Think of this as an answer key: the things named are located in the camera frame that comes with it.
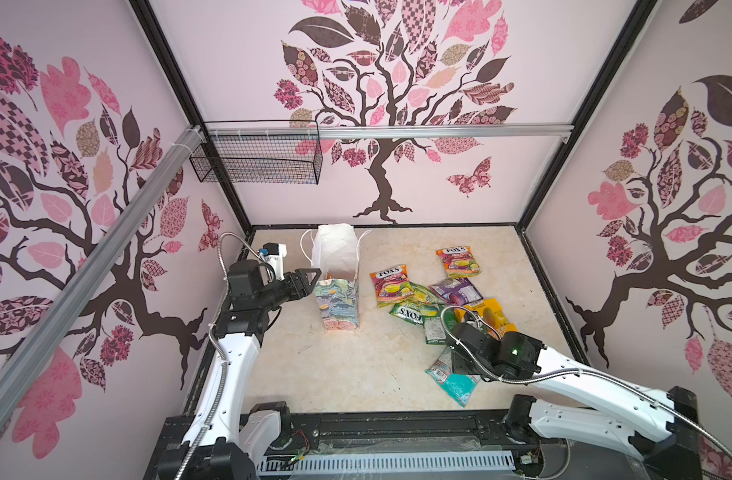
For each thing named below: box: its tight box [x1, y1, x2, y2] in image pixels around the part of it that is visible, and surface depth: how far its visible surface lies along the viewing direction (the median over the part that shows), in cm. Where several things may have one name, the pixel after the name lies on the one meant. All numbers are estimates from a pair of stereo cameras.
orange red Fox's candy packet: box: [370, 264, 414, 309], surface depth 100 cm
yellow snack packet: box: [454, 299, 518, 338], surface depth 91 cm
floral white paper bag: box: [300, 224, 371, 331], surface depth 86 cm
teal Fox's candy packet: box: [426, 347, 481, 407], surface depth 81 cm
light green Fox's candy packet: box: [389, 303, 430, 326], surface depth 94 cm
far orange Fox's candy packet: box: [436, 246, 482, 278], surface depth 107 cm
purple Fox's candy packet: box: [428, 277, 484, 306], surface depth 99 cm
